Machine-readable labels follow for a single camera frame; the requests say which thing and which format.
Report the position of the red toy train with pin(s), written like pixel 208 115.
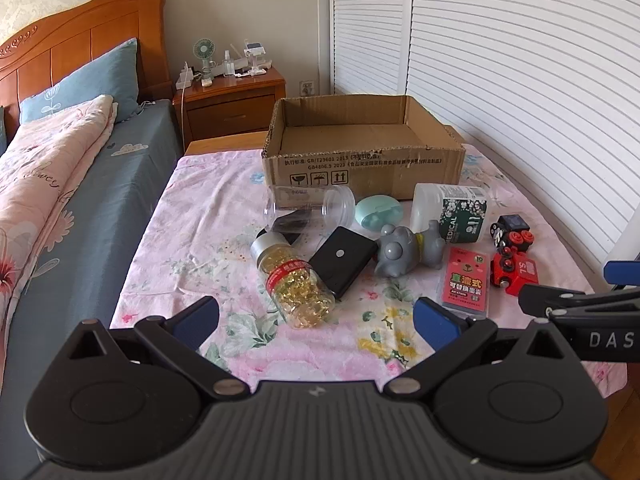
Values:
pixel 520 272

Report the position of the capsule bottle with silver lid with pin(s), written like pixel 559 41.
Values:
pixel 300 295

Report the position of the black rectangular case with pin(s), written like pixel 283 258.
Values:
pixel 340 260

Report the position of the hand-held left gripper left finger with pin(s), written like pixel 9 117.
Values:
pixel 195 322

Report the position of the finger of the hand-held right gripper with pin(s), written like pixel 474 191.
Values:
pixel 620 271
pixel 545 297

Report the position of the blue bed sheet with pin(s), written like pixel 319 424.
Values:
pixel 100 185

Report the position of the small green desk fan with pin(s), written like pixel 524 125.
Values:
pixel 202 50

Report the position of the grey elephant toy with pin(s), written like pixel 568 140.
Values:
pixel 395 255

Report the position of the black round object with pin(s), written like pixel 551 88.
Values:
pixel 289 238

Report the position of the wooden bed headboard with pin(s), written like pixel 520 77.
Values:
pixel 75 40

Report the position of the blue pillow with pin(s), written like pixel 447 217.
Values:
pixel 90 85

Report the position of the brown cardboard box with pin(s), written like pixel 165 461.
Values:
pixel 350 170

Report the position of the narrow white louvered closet door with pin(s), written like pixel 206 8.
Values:
pixel 370 25

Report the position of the pink card pack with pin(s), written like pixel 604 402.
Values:
pixel 465 280

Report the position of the low wall outlet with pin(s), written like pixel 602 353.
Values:
pixel 306 87

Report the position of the black toy train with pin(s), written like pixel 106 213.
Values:
pixel 512 225

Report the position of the teal earbud case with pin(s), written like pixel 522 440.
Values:
pixel 375 210

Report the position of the pink floral quilt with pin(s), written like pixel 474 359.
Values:
pixel 40 185

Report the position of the clear spray bottle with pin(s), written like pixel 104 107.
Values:
pixel 229 66

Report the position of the wide white louvered closet door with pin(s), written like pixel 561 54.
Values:
pixel 525 85

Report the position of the wooden nightstand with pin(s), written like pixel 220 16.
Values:
pixel 230 110

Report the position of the white power strip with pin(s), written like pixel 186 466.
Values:
pixel 185 77

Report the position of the white bottle with green label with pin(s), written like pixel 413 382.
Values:
pixel 460 215

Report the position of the clear plastic jar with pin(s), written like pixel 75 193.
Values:
pixel 310 205

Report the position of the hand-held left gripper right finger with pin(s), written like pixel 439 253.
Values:
pixel 435 325

